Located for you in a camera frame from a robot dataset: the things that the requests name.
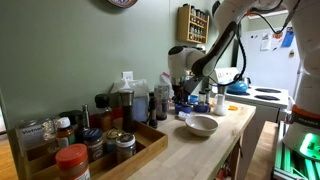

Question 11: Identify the wooden tray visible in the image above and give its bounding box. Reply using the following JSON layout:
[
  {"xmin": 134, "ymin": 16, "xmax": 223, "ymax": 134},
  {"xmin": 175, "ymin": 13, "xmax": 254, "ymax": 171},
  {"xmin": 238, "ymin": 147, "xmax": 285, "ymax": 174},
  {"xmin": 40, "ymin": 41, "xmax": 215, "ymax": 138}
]
[{"xmin": 19, "ymin": 116, "xmax": 169, "ymax": 180}]

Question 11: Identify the white electric stove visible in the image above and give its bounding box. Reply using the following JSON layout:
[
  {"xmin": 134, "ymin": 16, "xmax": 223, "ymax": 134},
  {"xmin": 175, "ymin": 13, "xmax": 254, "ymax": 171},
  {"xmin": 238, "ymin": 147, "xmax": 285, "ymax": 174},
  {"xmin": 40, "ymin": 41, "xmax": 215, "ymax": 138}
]
[{"xmin": 213, "ymin": 67, "xmax": 290, "ymax": 180}]

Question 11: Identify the blue pot with lid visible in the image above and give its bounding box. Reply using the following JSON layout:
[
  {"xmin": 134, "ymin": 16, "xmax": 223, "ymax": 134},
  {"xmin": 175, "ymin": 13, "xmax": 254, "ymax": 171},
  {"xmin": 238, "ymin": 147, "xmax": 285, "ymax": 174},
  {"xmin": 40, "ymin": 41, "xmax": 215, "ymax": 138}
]
[{"xmin": 226, "ymin": 79, "xmax": 250, "ymax": 95}]

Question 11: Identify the slim black grinder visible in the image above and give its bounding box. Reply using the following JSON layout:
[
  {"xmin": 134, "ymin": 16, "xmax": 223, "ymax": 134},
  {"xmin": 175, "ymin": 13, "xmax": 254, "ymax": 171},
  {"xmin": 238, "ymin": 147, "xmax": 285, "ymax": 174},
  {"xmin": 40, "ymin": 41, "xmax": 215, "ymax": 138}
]
[{"xmin": 148, "ymin": 92, "xmax": 158, "ymax": 129}]

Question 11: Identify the wooden butcher block cart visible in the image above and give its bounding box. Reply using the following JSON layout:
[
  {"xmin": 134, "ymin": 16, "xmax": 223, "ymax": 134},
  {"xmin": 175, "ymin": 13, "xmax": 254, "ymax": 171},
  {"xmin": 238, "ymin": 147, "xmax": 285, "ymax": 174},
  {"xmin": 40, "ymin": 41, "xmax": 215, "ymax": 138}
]
[{"xmin": 126, "ymin": 99, "xmax": 257, "ymax": 180}]

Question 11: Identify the white labelled glass jar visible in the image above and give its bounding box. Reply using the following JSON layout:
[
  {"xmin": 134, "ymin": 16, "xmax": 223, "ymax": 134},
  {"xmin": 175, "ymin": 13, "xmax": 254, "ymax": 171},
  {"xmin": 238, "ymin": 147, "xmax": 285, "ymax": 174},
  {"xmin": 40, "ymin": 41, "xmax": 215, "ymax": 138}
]
[{"xmin": 14, "ymin": 119, "xmax": 46, "ymax": 151}]

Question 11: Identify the white paper napkin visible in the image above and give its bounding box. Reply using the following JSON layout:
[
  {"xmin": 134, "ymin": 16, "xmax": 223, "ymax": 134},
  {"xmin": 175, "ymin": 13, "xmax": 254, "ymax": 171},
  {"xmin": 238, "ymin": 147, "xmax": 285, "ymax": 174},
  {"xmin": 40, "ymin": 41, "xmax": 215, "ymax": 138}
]
[{"xmin": 177, "ymin": 110, "xmax": 192, "ymax": 121}]

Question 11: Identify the black steel top pepper mill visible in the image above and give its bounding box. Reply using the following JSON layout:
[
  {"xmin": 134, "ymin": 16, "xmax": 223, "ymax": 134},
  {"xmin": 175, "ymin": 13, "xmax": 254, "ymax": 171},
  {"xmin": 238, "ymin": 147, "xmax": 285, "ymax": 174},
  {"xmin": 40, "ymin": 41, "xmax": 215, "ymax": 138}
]
[{"xmin": 119, "ymin": 89, "xmax": 135, "ymax": 134}]

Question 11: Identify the wooden spice rack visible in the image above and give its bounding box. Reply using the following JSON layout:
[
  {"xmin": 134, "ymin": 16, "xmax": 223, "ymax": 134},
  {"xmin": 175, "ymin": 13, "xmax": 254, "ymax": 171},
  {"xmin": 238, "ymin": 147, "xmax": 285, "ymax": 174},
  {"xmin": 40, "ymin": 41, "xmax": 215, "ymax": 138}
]
[{"xmin": 177, "ymin": 4, "xmax": 210, "ymax": 45}]

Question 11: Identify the blue lid jar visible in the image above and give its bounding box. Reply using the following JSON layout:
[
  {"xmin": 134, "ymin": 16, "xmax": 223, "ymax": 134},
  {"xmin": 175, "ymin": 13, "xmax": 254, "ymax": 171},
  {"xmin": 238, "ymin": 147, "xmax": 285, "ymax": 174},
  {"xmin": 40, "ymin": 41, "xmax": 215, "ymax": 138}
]
[{"xmin": 82, "ymin": 128, "xmax": 104, "ymax": 162}]

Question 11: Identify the robot stand with green light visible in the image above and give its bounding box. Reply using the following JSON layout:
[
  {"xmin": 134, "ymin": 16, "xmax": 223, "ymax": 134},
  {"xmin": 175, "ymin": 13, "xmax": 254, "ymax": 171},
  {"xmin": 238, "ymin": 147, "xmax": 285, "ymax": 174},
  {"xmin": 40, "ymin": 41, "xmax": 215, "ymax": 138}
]
[{"xmin": 271, "ymin": 121, "xmax": 320, "ymax": 180}]

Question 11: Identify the blue paper sheet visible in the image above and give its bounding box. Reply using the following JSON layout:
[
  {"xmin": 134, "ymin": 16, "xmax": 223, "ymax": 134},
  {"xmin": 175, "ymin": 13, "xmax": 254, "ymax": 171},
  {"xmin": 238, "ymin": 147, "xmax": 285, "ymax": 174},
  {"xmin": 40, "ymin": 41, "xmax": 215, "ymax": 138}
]
[{"xmin": 281, "ymin": 27, "xmax": 296, "ymax": 48}]

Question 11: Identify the gold lid jar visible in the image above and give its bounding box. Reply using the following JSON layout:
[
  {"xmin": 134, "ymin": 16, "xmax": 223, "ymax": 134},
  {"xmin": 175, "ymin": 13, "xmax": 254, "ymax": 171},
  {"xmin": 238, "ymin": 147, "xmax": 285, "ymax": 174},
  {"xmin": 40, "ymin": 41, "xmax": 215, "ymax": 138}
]
[{"xmin": 105, "ymin": 129, "xmax": 124, "ymax": 153}]

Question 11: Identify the clear zip bag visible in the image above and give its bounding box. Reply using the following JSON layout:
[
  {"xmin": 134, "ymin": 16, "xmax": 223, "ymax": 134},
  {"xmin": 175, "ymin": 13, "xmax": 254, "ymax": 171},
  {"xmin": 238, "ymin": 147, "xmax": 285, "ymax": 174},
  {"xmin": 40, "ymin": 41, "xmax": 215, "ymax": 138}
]
[{"xmin": 159, "ymin": 71, "xmax": 174, "ymax": 99}]

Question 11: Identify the white paper sheet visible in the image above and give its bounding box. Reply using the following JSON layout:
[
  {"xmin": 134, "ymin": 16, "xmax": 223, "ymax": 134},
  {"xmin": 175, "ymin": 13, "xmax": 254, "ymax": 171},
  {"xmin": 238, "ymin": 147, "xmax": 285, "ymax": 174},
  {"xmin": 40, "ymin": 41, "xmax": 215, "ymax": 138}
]
[{"xmin": 260, "ymin": 32, "xmax": 273, "ymax": 52}]

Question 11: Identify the white wall outlet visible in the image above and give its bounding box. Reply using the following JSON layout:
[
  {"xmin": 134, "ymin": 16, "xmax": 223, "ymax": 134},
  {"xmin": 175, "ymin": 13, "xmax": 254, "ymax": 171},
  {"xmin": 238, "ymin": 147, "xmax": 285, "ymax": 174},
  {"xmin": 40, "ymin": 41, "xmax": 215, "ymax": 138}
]
[{"xmin": 121, "ymin": 71, "xmax": 134, "ymax": 82}]

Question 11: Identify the white ceramic bowl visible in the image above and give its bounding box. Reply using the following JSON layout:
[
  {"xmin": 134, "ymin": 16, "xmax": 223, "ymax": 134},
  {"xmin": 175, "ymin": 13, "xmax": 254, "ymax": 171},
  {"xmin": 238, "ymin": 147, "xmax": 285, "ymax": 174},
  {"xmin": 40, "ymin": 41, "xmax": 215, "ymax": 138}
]
[{"xmin": 184, "ymin": 114, "xmax": 220, "ymax": 138}]

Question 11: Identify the black lid spice jar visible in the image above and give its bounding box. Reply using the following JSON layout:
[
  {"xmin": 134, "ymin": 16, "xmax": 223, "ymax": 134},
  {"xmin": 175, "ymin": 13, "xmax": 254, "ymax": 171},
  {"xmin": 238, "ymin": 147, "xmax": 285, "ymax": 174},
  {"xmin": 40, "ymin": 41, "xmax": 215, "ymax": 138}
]
[{"xmin": 198, "ymin": 90, "xmax": 207, "ymax": 105}]

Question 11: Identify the wide black lid jar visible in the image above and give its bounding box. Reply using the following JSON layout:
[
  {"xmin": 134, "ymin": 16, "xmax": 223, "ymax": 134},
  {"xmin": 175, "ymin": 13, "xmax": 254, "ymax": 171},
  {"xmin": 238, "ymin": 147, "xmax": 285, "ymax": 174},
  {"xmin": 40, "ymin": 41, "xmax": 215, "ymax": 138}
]
[{"xmin": 59, "ymin": 109, "xmax": 84, "ymax": 131}]

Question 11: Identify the blue bowl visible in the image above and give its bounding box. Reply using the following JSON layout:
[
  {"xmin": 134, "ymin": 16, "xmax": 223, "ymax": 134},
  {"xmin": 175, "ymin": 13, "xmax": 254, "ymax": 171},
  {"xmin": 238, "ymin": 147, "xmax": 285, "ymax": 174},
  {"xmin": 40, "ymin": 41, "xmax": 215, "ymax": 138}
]
[
  {"xmin": 193, "ymin": 103, "xmax": 211, "ymax": 113},
  {"xmin": 174, "ymin": 103, "xmax": 193, "ymax": 115}
]

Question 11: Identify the black cap brown bottle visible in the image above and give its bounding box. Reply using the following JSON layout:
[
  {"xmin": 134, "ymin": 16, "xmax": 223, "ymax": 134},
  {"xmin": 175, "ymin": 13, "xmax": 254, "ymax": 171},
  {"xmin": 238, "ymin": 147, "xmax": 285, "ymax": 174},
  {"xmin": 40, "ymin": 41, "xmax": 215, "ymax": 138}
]
[{"xmin": 94, "ymin": 93, "xmax": 114, "ymax": 133}]

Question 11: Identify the white plastic bag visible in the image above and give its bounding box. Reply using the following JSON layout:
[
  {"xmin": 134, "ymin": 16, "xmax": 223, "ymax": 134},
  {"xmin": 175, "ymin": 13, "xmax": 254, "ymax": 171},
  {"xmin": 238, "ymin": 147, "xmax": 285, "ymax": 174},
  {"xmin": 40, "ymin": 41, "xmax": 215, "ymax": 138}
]
[{"xmin": 110, "ymin": 78, "xmax": 151, "ymax": 98}]

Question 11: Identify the glass spice shaker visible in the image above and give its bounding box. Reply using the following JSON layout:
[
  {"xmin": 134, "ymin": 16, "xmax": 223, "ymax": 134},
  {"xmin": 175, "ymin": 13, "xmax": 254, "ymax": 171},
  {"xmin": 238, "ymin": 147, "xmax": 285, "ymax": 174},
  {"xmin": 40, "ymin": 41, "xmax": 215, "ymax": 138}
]
[{"xmin": 205, "ymin": 88, "xmax": 213, "ymax": 104}]

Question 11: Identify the clear glass jar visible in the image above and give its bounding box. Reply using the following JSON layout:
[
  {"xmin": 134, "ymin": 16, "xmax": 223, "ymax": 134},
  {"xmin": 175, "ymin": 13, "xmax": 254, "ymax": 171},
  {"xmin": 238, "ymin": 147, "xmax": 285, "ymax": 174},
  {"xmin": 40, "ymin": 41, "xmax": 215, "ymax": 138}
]
[{"xmin": 42, "ymin": 116, "xmax": 61, "ymax": 153}]

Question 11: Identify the colourful fridge picture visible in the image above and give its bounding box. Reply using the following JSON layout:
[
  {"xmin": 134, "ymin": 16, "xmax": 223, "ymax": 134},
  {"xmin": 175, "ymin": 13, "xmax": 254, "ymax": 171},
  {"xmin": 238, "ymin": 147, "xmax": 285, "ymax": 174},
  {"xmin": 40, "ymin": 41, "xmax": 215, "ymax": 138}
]
[{"xmin": 271, "ymin": 31, "xmax": 284, "ymax": 51}]

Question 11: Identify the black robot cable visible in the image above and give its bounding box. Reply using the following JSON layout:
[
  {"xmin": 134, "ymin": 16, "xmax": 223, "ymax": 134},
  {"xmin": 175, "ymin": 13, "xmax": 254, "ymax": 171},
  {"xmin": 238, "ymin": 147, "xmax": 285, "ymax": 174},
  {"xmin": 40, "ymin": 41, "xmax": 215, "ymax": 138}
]
[{"xmin": 208, "ymin": 23, "xmax": 248, "ymax": 88}]

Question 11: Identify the red box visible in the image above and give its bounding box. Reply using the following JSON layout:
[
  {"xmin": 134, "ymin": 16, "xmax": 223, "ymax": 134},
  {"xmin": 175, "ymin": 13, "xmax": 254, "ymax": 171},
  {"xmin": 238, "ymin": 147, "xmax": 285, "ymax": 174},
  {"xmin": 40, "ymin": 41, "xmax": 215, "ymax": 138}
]
[{"xmin": 111, "ymin": 107, "xmax": 124, "ymax": 120}]

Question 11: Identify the slim steel bottle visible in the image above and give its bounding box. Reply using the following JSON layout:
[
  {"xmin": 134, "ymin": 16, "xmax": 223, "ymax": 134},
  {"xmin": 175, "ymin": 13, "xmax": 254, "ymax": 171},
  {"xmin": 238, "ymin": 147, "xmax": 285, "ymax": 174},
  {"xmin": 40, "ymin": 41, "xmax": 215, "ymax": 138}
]
[{"xmin": 81, "ymin": 104, "xmax": 91, "ymax": 129}]

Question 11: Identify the black stove burner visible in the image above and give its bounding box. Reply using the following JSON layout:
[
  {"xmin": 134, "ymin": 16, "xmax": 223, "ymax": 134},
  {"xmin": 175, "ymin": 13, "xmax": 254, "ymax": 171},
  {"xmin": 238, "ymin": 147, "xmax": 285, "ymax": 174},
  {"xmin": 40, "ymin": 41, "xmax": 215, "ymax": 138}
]
[{"xmin": 254, "ymin": 87, "xmax": 283, "ymax": 94}]

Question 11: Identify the white refrigerator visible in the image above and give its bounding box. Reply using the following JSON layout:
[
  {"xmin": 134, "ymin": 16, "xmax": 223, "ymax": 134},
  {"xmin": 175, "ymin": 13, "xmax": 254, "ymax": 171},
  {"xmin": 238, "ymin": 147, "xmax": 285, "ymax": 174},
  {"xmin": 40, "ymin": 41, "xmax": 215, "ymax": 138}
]
[{"xmin": 237, "ymin": 26, "xmax": 303, "ymax": 101}]

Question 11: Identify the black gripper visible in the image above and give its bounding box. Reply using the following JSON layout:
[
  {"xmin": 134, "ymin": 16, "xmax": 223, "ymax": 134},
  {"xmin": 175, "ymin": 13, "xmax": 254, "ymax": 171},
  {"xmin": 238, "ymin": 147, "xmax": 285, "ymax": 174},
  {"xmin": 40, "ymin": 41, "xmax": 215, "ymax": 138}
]
[{"xmin": 171, "ymin": 83, "xmax": 190, "ymax": 105}]

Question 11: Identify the white cap orange bottle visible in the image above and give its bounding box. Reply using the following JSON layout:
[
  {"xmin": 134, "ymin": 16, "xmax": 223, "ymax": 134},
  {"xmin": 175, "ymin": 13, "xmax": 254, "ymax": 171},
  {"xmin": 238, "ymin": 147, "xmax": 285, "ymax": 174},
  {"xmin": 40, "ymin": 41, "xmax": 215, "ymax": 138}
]
[{"xmin": 54, "ymin": 117, "xmax": 76, "ymax": 148}]

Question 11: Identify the white lid jar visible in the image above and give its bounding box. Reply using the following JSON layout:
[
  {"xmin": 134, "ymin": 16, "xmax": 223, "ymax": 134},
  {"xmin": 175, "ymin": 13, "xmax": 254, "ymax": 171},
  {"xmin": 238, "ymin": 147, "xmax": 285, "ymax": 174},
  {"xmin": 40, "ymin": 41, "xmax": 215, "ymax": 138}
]
[{"xmin": 115, "ymin": 133, "xmax": 137, "ymax": 164}]

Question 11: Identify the jar with brown contents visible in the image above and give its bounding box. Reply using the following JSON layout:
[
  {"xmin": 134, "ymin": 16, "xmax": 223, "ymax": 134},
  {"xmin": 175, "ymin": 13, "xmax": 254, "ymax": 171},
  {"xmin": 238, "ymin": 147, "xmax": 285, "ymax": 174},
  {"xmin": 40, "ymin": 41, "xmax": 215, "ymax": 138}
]
[{"xmin": 154, "ymin": 83, "xmax": 170, "ymax": 121}]

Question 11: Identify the white grinder with metal top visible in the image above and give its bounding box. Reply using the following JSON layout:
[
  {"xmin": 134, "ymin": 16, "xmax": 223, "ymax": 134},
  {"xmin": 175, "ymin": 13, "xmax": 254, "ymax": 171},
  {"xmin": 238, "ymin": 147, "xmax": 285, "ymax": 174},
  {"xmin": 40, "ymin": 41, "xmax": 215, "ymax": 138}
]
[{"xmin": 213, "ymin": 84, "xmax": 229, "ymax": 117}]

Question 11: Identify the black hanging pan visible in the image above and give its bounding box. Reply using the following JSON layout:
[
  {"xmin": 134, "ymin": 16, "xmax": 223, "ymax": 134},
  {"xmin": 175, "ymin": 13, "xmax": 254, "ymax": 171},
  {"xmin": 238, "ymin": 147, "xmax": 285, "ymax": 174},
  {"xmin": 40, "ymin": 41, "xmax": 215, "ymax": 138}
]
[{"xmin": 211, "ymin": 0, "xmax": 221, "ymax": 16}]

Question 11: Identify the orange lid jar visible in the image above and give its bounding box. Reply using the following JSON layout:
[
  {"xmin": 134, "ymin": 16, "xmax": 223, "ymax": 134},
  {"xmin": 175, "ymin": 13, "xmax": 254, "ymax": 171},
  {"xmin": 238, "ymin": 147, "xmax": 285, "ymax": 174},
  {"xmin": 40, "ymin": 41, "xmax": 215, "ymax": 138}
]
[{"xmin": 55, "ymin": 143, "xmax": 91, "ymax": 180}]

